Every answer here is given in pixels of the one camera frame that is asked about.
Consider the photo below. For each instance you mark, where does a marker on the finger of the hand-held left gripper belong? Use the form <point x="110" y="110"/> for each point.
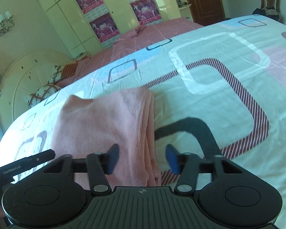
<point x="40" y="156"/>

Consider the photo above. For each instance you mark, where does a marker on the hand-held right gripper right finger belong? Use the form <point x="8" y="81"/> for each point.
<point x="171" y="158"/>

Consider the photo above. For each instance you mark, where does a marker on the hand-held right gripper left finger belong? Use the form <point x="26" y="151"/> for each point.
<point x="113" y="158"/>

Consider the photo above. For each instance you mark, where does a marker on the pink ribbed knit garment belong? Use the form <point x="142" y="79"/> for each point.
<point x="97" y="128"/>

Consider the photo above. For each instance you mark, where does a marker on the dark clothes on chair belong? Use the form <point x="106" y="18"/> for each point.
<point x="264" y="12"/>

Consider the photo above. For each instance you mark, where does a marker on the floral pillow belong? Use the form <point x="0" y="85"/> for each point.
<point x="41" y="94"/>
<point x="58" y="75"/>

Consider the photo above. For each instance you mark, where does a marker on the cream headboard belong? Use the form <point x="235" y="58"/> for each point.
<point x="26" y="76"/>

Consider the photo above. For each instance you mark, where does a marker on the patterned white bed sheet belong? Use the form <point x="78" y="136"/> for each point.
<point x="216" y="81"/>

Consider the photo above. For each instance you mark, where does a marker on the orange-brown pillow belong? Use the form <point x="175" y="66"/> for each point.
<point x="70" y="69"/>

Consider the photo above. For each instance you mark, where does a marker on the pink checked bed sheet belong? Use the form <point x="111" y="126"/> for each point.
<point x="145" y="38"/>

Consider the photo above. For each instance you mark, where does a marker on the cream wardrobe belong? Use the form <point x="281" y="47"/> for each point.
<point x="62" y="16"/>

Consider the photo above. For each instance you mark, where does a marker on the brown wooden door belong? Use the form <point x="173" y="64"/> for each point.
<point x="202" y="2"/>

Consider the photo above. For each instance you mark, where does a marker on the pink wall poster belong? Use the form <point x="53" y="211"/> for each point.
<point x="104" y="28"/>
<point x="89" y="0"/>
<point x="145" y="10"/>

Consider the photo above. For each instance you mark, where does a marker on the wall lamp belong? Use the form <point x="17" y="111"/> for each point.
<point x="5" y="21"/>

